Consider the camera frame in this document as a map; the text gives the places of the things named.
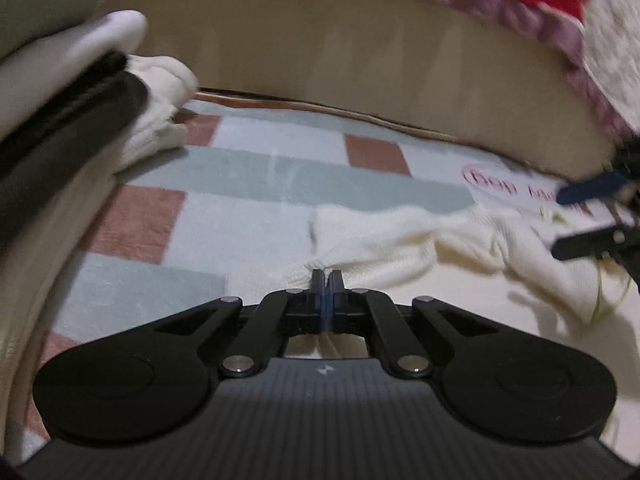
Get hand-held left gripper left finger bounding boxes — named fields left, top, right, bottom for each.
left=154, top=269, right=326, bottom=380

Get checkered pink grey blanket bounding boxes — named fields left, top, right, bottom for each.
left=20, top=96, right=617, bottom=461

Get cream knit garment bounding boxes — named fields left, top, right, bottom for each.
left=272, top=203, right=640, bottom=463

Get white quilt with purple trim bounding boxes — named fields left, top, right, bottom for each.
left=114, top=0, right=640, bottom=142

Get black folded cloth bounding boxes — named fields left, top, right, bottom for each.
left=0, top=49, right=149, bottom=242

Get beige bed frame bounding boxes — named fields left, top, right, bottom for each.
left=101, top=0, right=619, bottom=182

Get cream folded cloth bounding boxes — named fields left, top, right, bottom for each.
left=0, top=53, right=202, bottom=461

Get white folded cloth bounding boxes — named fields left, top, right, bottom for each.
left=0, top=9, right=149, bottom=142

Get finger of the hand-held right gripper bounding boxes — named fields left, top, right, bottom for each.
left=555, top=167, right=632, bottom=207
left=549, top=224, right=640, bottom=262

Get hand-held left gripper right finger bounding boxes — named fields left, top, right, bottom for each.
left=327, top=269, right=501, bottom=380

